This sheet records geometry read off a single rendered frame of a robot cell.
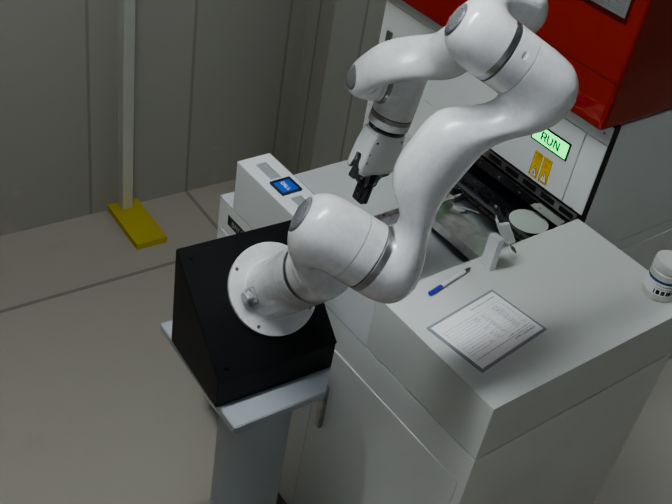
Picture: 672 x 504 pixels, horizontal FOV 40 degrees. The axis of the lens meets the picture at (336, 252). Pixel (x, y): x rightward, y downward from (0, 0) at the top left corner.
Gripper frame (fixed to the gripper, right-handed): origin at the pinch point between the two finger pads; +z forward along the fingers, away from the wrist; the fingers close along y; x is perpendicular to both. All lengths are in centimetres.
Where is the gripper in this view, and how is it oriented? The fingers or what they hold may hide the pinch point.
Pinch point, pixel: (362, 192)
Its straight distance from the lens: 193.7
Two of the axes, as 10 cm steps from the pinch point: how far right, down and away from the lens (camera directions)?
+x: 5.9, 5.7, -5.8
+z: -3.1, 8.2, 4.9
